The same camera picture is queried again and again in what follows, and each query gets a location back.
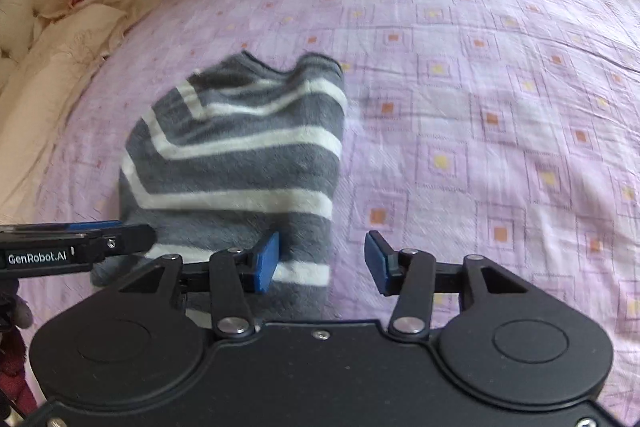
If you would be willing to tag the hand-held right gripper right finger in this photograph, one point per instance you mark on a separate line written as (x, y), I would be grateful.
(377, 263)

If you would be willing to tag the dark red cloth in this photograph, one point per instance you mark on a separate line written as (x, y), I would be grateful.
(12, 372)

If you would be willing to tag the beige pillow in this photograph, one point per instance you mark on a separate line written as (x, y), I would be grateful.
(50, 62)

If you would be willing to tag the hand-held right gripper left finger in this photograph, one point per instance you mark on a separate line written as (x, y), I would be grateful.
(267, 263)

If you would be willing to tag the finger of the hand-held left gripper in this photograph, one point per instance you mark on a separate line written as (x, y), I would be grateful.
(131, 239)
(95, 224)

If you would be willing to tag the grey white striped cardigan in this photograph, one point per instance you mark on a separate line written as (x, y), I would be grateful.
(225, 167)

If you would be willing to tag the purple patterned bed sheet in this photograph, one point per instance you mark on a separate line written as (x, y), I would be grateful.
(475, 132)

